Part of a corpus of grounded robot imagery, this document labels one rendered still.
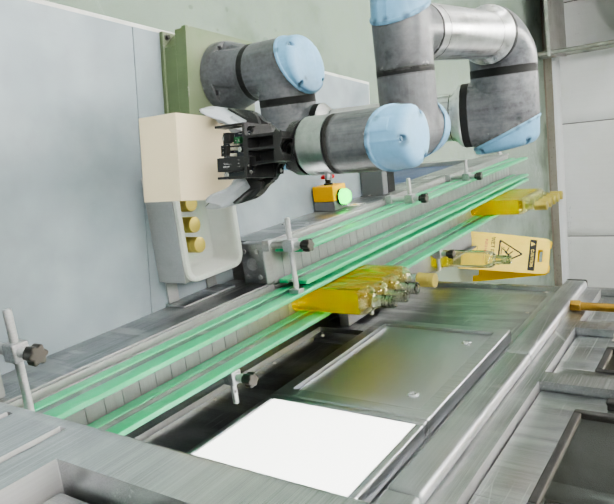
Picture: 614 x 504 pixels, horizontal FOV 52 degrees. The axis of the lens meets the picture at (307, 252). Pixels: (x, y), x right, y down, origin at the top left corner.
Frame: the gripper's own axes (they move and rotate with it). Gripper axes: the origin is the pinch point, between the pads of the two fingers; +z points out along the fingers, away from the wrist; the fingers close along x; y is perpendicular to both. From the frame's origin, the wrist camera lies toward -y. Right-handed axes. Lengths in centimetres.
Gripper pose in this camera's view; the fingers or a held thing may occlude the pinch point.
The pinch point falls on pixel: (207, 159)
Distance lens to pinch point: 96.2
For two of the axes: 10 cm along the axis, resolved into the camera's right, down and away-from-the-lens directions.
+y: -5.8, 1.0, -8.1
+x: 0.5, 10.0, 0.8
